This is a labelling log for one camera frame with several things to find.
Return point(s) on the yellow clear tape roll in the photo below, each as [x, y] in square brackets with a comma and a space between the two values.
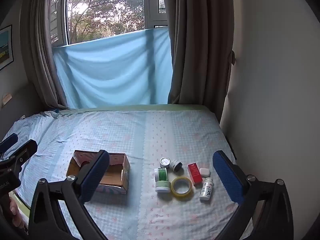
[175, 188]

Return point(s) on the curtain tieback hook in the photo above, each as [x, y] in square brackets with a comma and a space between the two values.
[233, 57]

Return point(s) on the green mattress cover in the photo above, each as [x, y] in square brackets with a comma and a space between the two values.
[130, 108]

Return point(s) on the wall poster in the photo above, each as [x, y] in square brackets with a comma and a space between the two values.
[5, 47]

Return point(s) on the light blue cloth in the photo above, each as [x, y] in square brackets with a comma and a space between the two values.
[112, 72]

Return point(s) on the red carton box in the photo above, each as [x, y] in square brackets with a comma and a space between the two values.
[195, 173]

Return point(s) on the white plastic bottle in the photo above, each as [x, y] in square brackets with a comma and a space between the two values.
[206, 190]

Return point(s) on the white jar with green band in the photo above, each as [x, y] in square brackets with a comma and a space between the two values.
[163, 187]

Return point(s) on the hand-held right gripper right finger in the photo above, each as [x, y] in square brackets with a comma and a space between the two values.
[227, 177]

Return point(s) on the cardboard box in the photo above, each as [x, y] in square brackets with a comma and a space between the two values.
[115, 173]

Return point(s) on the white jar with silver lid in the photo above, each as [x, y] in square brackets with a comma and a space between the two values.
[165, 162]

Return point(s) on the white earbuds case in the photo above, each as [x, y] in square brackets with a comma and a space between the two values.
[205, 172]

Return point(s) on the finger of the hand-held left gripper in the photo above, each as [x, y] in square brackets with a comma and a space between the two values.
[25, 150]
[10, 140]

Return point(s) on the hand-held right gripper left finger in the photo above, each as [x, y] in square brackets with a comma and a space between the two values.
[96, 177]

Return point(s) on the dark jar with white label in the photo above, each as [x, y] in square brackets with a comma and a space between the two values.
[176, 166]

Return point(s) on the white jar with green label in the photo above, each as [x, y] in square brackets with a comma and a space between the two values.
[160, 174]

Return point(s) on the checked floral bed sheet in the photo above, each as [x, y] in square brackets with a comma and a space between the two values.
[150, 135]

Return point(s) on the white wall switch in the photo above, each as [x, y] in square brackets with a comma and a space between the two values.
[6, 98]

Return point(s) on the brown curtain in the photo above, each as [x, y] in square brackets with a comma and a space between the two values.
[40, 55]
[195, 55]

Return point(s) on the person's left hand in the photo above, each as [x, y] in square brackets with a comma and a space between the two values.
[14, 210]

